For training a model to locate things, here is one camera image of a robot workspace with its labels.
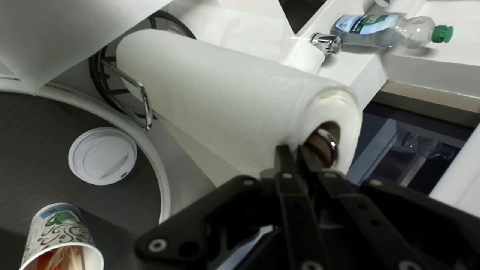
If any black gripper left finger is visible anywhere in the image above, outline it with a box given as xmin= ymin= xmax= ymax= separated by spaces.
xmin=134 ymin=144 xmax=323 ymax=270

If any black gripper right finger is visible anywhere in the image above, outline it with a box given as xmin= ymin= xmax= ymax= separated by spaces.
xmin=299 ymin=144 xmax=480 ymax=270

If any white paper towel roll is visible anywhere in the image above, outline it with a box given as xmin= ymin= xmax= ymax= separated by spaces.
xmin=116 ymin=27 xmax=363 ymax=189

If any loose white paper towel sheet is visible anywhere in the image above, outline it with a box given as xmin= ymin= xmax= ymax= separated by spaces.
xmin=0 ymin=0 xmax=174 ymax=96

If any loose white cup lid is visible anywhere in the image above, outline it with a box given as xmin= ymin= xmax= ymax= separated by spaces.
xmin=66 ymin=124 xmax=140 ymax=187

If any wooden stirrer stick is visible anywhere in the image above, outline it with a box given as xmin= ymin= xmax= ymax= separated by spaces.
xmin=51 ymin=244 xmax=86 ymax=270

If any open patterned paper cup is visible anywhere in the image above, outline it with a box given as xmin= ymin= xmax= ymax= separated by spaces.
xmin=18 ymin=201 xmax=107 ymax=270

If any small chrome counter fitting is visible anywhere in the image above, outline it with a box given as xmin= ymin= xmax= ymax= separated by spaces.
xmin=309 ymin=31 xmax=345 ymax=57

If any clear plastic water bottle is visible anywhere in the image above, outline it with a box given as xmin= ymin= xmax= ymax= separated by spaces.
xmin=329 ymin=10 xmax=456 ymax=52

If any round black white-rimmed turntable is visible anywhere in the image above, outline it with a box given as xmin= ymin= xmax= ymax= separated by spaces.
xmin=0 ymin=81 xmax=173 ymax=270

